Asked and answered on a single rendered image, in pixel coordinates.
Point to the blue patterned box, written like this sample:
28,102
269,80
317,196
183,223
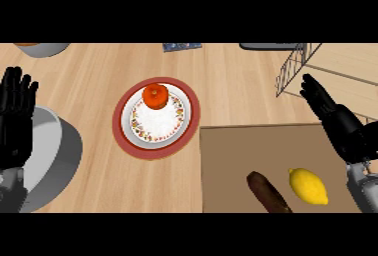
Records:
180,46

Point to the grey bowl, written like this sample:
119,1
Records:
41,49

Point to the red round placemat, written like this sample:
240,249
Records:
147,151

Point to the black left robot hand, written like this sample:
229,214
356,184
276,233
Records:
12,113

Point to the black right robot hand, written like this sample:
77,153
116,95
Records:
339,123

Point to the grey round pot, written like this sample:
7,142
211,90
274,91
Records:
49,156

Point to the dark grey appliance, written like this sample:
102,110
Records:
267,46

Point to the orange persimmon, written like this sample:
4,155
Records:
155,96

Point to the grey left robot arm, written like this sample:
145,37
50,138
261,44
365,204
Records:
10,190

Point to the white patterned plate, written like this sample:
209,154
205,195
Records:
156,118

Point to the brown tray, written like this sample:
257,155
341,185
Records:
236,160

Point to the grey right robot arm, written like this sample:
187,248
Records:
363,186

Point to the yellow lemon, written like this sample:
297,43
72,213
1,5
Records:
307,185

